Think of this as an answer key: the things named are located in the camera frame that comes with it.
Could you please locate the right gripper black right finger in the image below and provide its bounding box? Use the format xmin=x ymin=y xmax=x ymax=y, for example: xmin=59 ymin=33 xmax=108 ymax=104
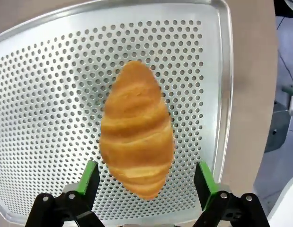
xmin=187 ymin=161 xmax=271 ymax=227

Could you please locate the golden brown croissant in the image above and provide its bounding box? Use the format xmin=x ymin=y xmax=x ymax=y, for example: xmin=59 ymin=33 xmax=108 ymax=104
xmin=98 ymin=60 xmax=174 ymax=201

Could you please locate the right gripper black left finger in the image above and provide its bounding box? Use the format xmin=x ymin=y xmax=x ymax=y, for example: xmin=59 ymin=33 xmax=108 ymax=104
xmin=25 ymin=160 xmax=105 ymax=227

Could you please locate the thin grey cable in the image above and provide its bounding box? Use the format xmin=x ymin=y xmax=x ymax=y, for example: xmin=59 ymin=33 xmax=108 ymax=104
xmin=276 ymin=16 xmax=293 ymax=80

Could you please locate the grey green metal stand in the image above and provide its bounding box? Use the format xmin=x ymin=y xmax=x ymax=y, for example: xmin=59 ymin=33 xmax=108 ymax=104
xmin=266 ymin=85 xmax=293 ymax=153

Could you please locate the perforated aluminium baking tray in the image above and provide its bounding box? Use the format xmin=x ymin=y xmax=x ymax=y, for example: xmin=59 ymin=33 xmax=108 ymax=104
xmin=0 ymin=0 xmax=233 ymax=224

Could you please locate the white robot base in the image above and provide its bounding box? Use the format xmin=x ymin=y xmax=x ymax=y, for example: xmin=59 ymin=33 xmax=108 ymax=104
xmin=266 ymin=175 xmax=293 ymax=227

